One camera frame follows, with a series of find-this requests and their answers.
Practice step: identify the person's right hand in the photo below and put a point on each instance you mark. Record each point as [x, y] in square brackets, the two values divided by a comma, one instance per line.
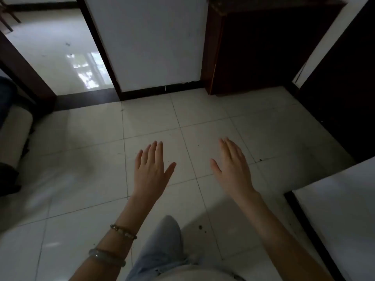
[235, 172]

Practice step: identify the person's left hand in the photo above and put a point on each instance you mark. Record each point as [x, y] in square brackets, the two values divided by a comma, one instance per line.
[151, 172]

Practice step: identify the person's left forearm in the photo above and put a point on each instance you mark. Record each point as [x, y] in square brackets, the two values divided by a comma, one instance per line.
[126, 219]

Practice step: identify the person's right forearm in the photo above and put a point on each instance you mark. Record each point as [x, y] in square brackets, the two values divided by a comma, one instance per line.
[275, 231]

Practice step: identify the light blue jeans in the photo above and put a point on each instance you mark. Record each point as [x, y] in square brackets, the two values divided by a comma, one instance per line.
[161, 245]

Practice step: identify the pale jade bangle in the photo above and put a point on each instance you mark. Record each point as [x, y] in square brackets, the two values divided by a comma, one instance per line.
[105, 256]

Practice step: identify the white shirt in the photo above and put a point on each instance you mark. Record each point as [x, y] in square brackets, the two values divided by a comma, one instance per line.
[190, 275]

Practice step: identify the dark wooden cabinet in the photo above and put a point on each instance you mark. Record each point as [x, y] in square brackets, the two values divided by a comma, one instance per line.
[263, 46]

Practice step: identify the dark sofa with white armrest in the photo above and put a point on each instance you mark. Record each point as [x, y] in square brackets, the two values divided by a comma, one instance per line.
[14, 137]

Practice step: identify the dark wooden door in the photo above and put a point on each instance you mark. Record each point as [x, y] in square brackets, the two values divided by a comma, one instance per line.
[345, 84]

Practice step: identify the wooden chair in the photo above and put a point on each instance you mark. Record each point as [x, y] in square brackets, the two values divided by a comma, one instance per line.
[7, 18]

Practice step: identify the dark wooden door frame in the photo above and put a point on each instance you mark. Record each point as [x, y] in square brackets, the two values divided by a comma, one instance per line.
[32, 76]

